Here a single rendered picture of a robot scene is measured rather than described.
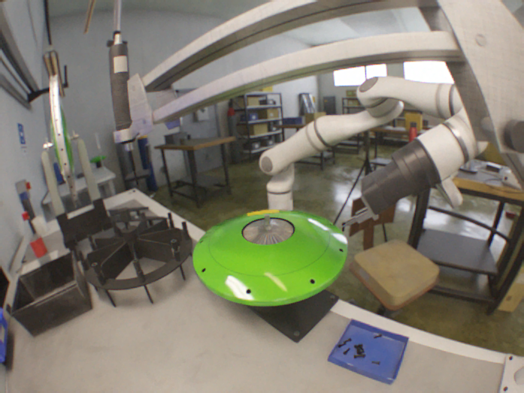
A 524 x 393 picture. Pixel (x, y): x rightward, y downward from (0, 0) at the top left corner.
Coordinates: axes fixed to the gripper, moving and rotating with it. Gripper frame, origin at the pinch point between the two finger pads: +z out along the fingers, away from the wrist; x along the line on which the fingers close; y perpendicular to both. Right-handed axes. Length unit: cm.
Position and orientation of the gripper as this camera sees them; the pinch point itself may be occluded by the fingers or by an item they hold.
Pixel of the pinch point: (342, 225)
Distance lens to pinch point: 39.3
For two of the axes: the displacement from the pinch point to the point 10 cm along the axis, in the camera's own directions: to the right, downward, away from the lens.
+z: -7.0, 4.7, 5.4
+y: -5.9, -8.0, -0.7
